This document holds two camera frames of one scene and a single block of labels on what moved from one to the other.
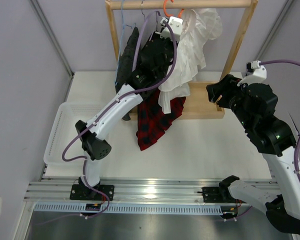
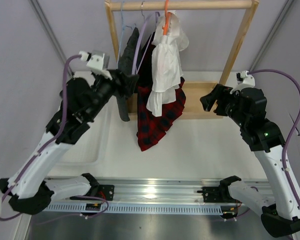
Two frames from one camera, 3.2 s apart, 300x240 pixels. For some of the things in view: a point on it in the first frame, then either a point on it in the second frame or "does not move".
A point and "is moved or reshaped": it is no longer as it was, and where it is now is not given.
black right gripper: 230,86 → 222,93
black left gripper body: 169,46 → 104,89
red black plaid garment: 152,122 does not move
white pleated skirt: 198,26 is moved or reshaped
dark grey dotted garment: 126,62 does not move
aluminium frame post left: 36,6 does not move
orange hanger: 168,15 is moved or reshaped
